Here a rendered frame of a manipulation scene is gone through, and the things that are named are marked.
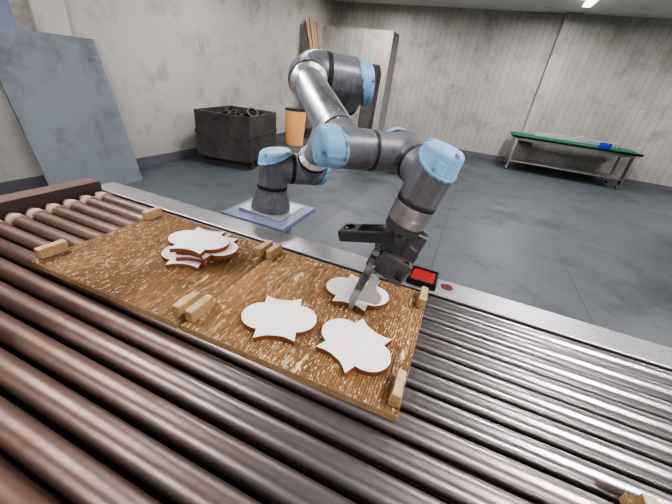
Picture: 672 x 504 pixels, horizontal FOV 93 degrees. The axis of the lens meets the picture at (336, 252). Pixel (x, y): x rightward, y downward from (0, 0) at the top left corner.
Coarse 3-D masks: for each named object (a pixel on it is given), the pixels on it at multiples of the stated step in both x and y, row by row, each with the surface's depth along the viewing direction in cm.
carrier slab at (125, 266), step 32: (160, 224) 92; (192, 224) 95; (64, 256) 73; (96, 256) 75; (128, 256) 76; (160, 256) 78; (256, 256) 83; (96, 288) 65; (128, 288) 66; (160, 288) 67; (192, 288) 68; (224, 288) 70; (160, 320) 60
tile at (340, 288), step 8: (336, 280) 75; (344, 280) 75; (352, 280) 75; (328, 288) 72; (336, 288) 72; (344, 288) 72; (352, 288) 72; (376, 288) 73; (336, 296) 69; (344, 296) 70; (384, 296) 71; (336, 304) 68; (344, 304) 68; (360, 304) 67; (368, 304) 68; (384, 304) 69; (360, 312) 67
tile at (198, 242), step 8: (176, 232) 79; (184, 232) 80; (192, 232) 80; (200, 232) 81; (208, 232) 81; (216, 232) 82; (224, 232) 83; (168, 240) 76; (176, 240) 76; (184, 240) 76; (192, 240) 77; (200, 240) 77; (208, 240) 78; (216, 240) 78; (224, 240) 78; (176, 248) 73; (184, 248) 73; (192, 248) 73; (200, 248) 74; (208, 248) 74; (216, 248) 75; (224, 248) 76; (200, 256) 72
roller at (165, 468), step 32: (0, 352) 51; (0, 384) 48; (32, 384) 47; (64, 416) 44; (96, 416) 44; (96, 448) 42; (128, 448) 41; (160, 448) 41; (160, 480) 39; (192, 480) 38
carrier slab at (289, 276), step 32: (288, 256) 84; (256, 288) 71; (288, 288) 72; (320, 288) 73; (384, 288) 76; (224, 320) 61; (320, 320) 64; (352, 320) 65; (384, 320) 66; (416, 320) 67; (256, 352) 55; (288, 352) 56; (320, 352) 56; (320, 384) 51; (352, 384) 51; (384, 384) 52; (384, 416) 48
